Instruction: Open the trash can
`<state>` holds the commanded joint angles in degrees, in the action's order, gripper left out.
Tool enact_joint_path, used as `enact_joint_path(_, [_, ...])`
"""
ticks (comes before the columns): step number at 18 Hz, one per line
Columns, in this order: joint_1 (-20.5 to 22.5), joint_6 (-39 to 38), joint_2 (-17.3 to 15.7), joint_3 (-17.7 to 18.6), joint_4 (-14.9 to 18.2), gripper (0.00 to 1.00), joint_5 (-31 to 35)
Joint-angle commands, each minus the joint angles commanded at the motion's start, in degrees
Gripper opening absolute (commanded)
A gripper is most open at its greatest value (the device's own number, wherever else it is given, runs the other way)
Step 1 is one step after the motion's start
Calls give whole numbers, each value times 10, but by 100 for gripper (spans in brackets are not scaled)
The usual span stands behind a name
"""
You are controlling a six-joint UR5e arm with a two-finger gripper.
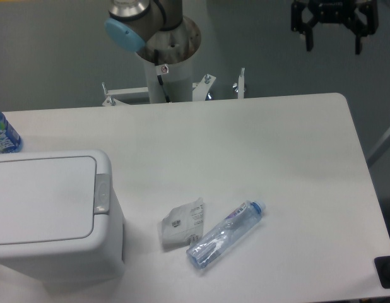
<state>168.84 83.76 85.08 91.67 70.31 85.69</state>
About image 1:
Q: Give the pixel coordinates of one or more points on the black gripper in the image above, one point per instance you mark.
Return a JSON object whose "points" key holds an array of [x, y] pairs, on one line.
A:
{"points": [[335, 12]]}

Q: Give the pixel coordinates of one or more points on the white plastic trash can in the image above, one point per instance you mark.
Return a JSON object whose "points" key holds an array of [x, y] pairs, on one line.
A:
{"points": [[60, 219]]}

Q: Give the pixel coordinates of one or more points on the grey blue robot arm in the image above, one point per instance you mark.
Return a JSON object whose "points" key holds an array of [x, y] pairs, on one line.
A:
{"points": [[158, 31]]}

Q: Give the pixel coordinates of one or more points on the black clamp at table edge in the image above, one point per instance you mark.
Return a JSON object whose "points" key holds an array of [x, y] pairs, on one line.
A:
{"points": [[382, 265]]}

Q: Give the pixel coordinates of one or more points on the crumpled white paper wrapper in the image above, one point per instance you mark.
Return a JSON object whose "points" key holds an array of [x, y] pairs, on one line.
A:
{"points": [[183, 226]]}

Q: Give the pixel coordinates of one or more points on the crushed clear plastic bottle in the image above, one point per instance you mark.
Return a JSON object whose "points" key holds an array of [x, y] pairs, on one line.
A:
{"points": [[225, 234]]}

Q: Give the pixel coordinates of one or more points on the blue labelled water bottle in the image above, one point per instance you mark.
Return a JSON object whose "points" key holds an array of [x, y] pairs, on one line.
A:
{"points": [[10, 140]]}

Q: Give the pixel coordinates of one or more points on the white frame at right edge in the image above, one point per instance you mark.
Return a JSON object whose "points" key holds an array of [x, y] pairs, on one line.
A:
{"points": [[380, 147]]}

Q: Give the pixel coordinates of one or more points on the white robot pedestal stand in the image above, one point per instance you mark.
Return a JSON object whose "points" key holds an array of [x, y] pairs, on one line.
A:
{"points": [[165, 83]]}

